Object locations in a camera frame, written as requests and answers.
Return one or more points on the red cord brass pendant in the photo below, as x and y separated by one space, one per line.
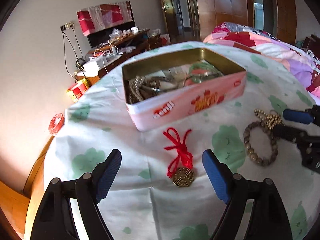
180 170

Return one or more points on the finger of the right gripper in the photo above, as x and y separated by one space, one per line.
297 116
291 134

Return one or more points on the wooden door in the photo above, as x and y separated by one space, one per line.
170 19

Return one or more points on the wall power socket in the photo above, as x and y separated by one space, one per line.
68 25

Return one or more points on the white box device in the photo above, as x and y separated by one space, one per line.
93 66

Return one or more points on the wooden tv cabinet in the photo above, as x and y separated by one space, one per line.
119 52

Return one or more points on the white cloud print bedsheet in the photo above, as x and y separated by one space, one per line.
189 141

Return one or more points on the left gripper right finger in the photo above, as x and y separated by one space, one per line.
268 218

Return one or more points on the red round ornament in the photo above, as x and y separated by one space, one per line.
56 124

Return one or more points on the red patchwork cloth cover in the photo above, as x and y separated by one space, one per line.
100 17

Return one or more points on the silver bangle in tin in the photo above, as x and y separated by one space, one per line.
199 78

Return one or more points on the black television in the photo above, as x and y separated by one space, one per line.
95 39

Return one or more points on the pink cookie tin box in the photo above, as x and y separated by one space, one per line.
154 91

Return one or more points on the wooden wardrobe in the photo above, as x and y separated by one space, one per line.
214 12

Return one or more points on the pink patchwork quilt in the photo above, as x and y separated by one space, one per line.
302 63

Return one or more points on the red yellow gift box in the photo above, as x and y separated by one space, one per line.
77 90

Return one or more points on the green jade bangle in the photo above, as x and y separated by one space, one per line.
203 66

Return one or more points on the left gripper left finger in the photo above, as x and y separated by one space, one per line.
54 218

